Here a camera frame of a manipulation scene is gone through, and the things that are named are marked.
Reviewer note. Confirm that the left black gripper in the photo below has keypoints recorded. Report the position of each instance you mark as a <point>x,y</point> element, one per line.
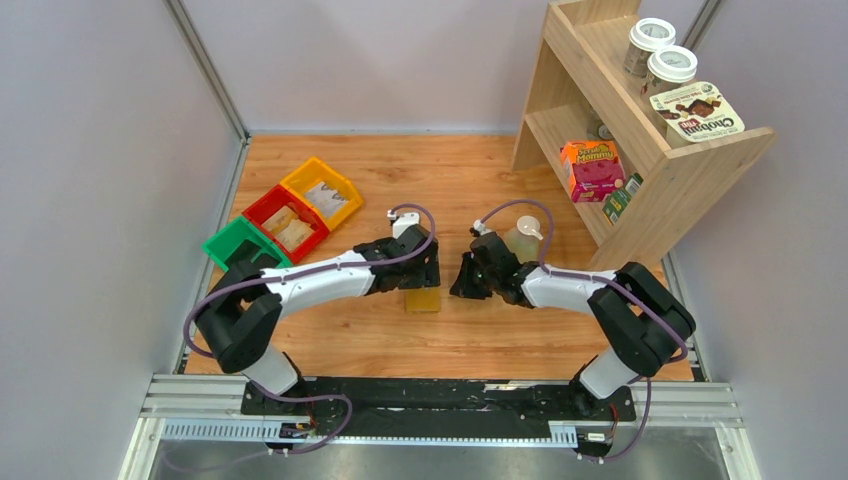
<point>422,266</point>

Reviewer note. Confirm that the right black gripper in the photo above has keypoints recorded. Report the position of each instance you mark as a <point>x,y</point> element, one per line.
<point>475,273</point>

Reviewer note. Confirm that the yellow leather card holder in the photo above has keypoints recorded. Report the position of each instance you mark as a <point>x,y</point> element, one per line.
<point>422,300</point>

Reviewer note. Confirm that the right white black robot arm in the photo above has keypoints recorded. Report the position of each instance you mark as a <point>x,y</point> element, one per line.
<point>645,326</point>

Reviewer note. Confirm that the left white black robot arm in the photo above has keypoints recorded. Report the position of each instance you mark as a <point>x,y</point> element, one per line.
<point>237,319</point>

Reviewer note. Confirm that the clear bottle white cap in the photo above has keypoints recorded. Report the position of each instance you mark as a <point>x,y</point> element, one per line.
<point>524,239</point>

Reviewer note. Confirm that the yellow plastic bin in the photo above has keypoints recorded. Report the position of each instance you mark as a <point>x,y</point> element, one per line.
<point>314,171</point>

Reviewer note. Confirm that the packet in yellow bin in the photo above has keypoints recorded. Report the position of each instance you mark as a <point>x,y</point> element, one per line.
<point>326,199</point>

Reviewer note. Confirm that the packet in red bin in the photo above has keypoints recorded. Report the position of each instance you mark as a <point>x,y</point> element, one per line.
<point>287,228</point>

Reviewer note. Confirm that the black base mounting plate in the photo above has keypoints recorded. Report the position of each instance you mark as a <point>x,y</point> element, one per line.
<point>441,408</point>

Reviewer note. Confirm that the small green box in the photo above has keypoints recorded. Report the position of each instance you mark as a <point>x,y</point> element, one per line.
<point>616,202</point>

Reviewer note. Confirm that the Scrub Mommy sponge box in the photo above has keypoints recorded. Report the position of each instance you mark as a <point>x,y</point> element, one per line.
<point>594,170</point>

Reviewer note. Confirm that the red plastic bin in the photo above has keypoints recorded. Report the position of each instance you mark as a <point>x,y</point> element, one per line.
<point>274,199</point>

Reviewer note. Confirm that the black item in green bin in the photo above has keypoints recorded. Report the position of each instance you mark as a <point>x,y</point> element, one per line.
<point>253,254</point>

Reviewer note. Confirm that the jar on lower shelf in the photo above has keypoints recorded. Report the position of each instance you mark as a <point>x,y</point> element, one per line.
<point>597,129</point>

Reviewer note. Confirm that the wooden shelf unit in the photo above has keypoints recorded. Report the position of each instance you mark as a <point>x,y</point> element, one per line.
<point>579,70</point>

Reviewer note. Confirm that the green plastic bin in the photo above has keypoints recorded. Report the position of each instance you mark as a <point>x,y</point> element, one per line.
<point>222,244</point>

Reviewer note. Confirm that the Chobani yogurt cup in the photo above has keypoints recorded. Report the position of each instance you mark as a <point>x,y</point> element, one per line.
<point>696,113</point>

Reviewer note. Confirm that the front white lidded cup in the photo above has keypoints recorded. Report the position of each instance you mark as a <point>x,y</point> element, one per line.
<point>668,68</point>

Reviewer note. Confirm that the white lidded cup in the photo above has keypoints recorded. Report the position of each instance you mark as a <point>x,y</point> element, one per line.
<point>646,37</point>
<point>668,68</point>

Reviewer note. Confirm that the rear white lidded cup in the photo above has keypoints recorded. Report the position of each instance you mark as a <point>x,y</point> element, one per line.
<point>646,37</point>

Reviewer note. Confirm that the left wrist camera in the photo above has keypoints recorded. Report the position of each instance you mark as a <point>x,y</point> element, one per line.
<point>400,222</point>

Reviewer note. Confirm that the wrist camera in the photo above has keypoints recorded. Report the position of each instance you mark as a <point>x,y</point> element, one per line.
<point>400,222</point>
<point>479,229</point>

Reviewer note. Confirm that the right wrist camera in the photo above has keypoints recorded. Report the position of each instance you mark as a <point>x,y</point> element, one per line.
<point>479,229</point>

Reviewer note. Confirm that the aluminium frame rail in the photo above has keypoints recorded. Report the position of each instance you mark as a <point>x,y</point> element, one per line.
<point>208,407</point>

